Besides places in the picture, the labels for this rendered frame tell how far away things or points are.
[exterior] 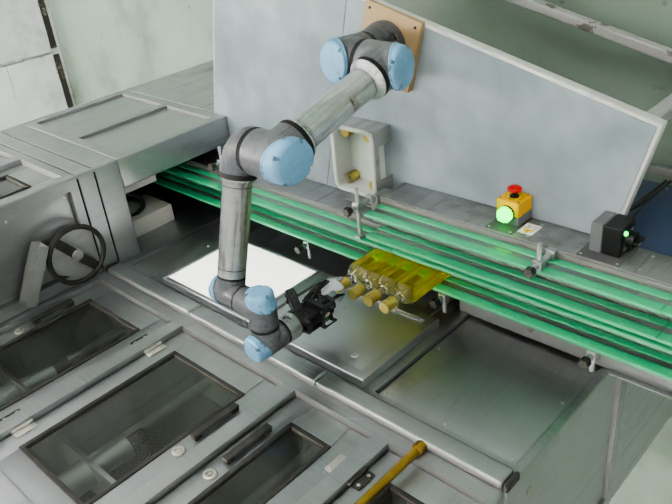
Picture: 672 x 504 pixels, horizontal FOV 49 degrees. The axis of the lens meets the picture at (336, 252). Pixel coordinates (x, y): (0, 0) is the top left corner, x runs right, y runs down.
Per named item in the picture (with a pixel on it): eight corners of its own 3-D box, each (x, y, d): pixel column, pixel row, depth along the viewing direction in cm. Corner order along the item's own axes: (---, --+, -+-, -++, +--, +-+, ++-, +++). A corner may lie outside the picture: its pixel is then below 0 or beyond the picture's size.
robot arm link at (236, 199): (208, 119, 177) (199, 304, 193) (237, 128, 171) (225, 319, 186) (244, 117, 186) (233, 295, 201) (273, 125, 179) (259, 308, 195)
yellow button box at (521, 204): (510, 210, 206) (495, 220, 202) (510, 186, 202) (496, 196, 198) (532, 216, 202) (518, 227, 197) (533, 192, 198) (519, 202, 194)
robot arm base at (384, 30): (370, 12, 209) (346, 17, 202) (410, 30, 201) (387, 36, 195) (362, 62, 218) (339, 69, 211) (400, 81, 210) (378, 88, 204)
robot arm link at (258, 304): (228, 288, 184) (235, 324, 190) (257, 303, 177) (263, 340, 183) (251, 275, 189) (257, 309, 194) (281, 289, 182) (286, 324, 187)
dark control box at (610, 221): (603, 236, 189) (588, 250, 184) (606, 209, 185) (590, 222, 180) (634, 245, 184) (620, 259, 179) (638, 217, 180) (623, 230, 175)
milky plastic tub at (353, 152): (352, 178, 245) (335, 188, 240) (347, 114, 234) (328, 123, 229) (393, 190, 234) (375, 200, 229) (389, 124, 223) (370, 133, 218)
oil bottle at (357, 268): (391, 252, 229) (345, 282, 216) (390, 236, 226) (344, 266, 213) (405, 257, 225) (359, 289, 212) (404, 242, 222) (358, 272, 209)
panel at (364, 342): (239, 242, 269) (163, 284, 248) (237, 235, 267) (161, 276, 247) (439, 327, 213) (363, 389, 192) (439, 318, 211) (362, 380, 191)
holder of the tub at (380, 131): (355, 192, 248) (339, 201, 243) (348, 115, 234) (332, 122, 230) (394, 204, 237) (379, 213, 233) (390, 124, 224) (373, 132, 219)
